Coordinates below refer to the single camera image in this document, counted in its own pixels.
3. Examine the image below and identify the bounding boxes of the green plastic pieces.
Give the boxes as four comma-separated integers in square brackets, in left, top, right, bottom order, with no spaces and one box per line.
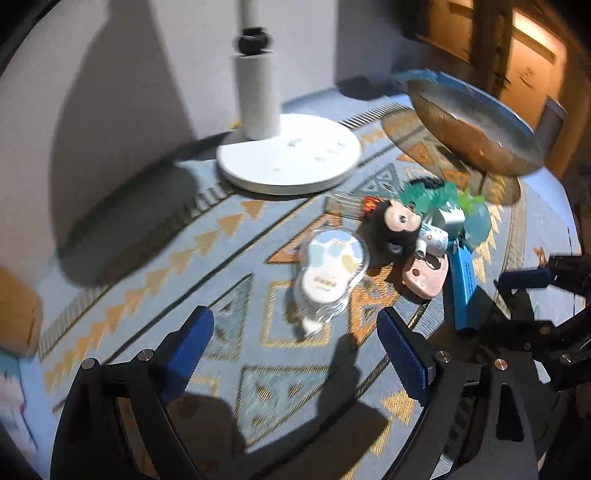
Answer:
[400,176,492,252]

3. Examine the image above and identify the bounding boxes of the red orange small toy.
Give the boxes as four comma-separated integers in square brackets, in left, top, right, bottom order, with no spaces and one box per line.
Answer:
[362,196,382,217]

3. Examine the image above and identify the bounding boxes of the small white figurine toy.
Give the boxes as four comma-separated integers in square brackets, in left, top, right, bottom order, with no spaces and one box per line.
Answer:
[415,222,449,259]

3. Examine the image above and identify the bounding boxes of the white desk lamp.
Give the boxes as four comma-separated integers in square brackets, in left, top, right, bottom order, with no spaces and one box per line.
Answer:
[216,1,362,196]

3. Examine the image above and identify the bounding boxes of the blue rectangular box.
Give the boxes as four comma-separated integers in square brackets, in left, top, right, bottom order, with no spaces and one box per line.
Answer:
[449,246,480,332]

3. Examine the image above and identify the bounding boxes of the brown cylindrical pencil holder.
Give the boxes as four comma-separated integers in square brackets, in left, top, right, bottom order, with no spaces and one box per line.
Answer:
[0,267,43,358]

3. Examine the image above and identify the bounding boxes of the clear cased white blue item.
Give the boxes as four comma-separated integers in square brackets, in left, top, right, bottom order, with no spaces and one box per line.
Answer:
[294,227,370,338]

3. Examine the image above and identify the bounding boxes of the black plush toy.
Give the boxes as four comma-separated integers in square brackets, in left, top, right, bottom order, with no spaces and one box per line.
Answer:
[369,199,422,264]

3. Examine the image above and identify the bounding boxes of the wooden door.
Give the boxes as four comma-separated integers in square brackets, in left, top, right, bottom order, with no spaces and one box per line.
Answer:
[398,1,590,178]

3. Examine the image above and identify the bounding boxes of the patterned blue woven mat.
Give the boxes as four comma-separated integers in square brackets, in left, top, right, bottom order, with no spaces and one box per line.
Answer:
[39,90,584,479]

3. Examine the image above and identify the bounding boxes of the pink flat plastic case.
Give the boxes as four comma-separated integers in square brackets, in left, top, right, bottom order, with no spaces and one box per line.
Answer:
[402,254,449,300]

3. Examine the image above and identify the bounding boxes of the white charger plug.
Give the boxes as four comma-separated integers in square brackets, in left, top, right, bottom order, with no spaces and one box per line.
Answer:
[431,207,466,240]

